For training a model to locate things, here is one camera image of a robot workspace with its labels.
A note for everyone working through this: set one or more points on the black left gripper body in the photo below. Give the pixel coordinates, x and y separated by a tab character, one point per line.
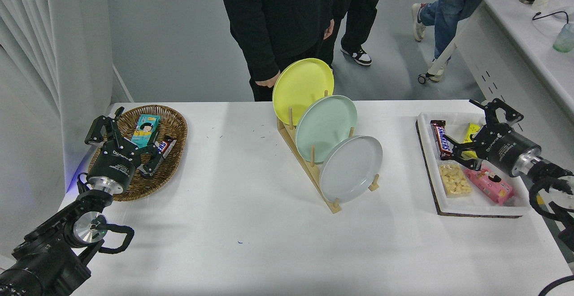
114	163

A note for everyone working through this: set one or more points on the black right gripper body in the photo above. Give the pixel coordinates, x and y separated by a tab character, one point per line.
500	145

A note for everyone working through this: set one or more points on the grey plate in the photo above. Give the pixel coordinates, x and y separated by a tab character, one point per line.
350	168

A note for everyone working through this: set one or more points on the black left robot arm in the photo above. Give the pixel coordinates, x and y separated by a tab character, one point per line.
45	260

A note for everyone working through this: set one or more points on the wooden plate rack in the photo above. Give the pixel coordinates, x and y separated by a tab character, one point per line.
334	206

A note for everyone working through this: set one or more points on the pale green plate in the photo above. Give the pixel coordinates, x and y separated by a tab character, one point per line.
325	123

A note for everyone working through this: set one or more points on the yellow plate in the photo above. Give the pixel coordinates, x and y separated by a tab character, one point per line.
300	85

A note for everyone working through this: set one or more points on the person's right hand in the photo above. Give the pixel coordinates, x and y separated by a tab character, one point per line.
269	81

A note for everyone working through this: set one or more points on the person's left hand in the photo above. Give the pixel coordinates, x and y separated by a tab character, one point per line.
330	29

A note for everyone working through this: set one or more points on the yellow snack pack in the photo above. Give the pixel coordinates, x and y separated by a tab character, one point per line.
471	132

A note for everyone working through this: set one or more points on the Snickers bar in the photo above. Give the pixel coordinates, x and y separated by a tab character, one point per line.
167	144
441	139

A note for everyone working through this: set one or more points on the clear pack of beige snacks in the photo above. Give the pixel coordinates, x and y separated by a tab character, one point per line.
454	179

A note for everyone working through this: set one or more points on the teal snack box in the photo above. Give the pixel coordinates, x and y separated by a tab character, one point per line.
145	128

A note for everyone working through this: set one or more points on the pink snack pack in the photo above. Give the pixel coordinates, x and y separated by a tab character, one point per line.
489	186

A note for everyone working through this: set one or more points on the brown wicker basket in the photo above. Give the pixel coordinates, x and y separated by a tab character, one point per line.
172	121

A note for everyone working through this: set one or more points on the white rectangular tray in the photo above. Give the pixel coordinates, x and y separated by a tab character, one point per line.
475	204

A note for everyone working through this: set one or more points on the white desk with caster leg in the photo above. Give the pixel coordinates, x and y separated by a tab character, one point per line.
515	40

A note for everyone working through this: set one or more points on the translucent green cup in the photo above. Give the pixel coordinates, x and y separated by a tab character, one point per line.
565	40

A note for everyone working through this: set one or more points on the person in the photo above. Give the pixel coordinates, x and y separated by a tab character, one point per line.
448	9
269	9
358	9

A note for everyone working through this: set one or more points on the white curtain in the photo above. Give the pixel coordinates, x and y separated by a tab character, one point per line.
22	27

